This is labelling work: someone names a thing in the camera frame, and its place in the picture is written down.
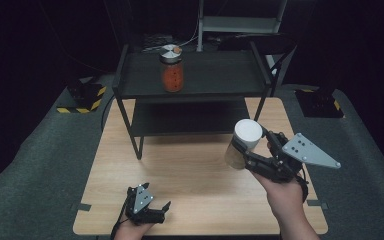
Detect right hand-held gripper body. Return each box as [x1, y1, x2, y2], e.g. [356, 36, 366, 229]
[245, 130, 342, 184]

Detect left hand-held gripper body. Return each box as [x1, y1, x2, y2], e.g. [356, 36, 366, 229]
[125, 182, 166, 225]

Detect white lidded jar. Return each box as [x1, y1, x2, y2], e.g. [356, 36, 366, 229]
[223, 118, 264, 170]

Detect black two-tier shelf rack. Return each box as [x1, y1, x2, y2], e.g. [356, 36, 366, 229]
[111, 41, 298, 161]

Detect red jar silver lid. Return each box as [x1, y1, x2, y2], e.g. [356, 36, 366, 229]
[158, 43, 185, 94]

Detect person's left hand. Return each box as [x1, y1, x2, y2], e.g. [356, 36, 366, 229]
[113, 220, 155, 240]

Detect person's right hand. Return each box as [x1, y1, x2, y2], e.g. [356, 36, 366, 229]
[251, 142, 307, 219]

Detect black yellow striped block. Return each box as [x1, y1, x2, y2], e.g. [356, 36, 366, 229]
[294, 87, 345, 119]
[56, 77, 108, 115]

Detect grey metal stand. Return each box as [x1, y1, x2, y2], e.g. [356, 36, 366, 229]
[195, 0, 288, 53]

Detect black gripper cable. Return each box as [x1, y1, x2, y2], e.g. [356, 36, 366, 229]
[109, 195, 132, 240]

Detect white cable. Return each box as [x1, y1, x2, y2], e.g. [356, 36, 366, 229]
[142, 18, 201, 53]

